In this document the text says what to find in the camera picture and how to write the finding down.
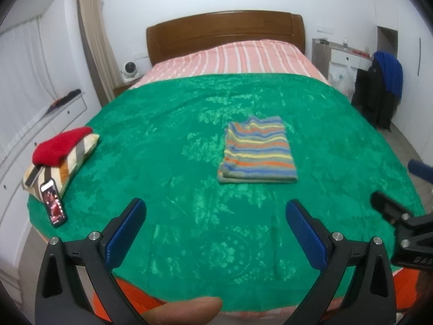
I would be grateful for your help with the striped knit sweater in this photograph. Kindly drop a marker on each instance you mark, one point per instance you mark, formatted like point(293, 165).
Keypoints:
point(257, 151)

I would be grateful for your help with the pink striped bed cover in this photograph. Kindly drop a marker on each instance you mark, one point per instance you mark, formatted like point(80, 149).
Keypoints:
point(252, 56)

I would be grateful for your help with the red folded garment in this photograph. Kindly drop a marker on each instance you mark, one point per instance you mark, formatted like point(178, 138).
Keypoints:
point(54, 151)

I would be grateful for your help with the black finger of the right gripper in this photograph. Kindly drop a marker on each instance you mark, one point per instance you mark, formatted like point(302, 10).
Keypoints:
point(390, 210)

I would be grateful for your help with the blue garment on chair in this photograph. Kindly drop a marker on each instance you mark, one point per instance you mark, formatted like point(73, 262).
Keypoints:
point(392, 72)

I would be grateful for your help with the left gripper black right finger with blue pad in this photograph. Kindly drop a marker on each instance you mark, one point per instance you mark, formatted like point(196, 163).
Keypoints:
point(370, 297)

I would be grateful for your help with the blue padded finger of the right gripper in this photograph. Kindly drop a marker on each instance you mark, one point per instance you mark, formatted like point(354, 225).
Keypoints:
point(421, 170)

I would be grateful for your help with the black smartphone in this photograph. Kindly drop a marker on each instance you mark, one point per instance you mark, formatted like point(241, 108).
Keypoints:
point(53, 204)

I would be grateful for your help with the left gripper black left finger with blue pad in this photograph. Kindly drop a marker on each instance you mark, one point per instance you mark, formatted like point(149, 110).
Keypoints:
point(60, 296)

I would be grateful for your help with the beige curtain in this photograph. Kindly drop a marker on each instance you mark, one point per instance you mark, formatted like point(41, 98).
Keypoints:
point(100, 49)

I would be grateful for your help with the white desk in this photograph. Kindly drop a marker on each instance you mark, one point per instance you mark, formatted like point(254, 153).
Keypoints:
point(327, 56)

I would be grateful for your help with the left hand thumb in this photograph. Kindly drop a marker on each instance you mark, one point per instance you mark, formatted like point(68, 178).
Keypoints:
point(195, 311)

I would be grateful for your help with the white plastic bag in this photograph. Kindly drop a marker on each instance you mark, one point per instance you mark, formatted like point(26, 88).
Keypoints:
point(343, 80)

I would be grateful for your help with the green velvet blanket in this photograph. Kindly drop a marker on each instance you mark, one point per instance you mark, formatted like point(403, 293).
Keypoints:
point(163, 142)

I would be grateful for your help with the brown wooden headboard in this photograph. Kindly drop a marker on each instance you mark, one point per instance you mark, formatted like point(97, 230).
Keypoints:
point(183, 36)

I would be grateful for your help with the dark item on sill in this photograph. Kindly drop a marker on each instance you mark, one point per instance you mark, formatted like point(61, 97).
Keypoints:
point(63, 100)

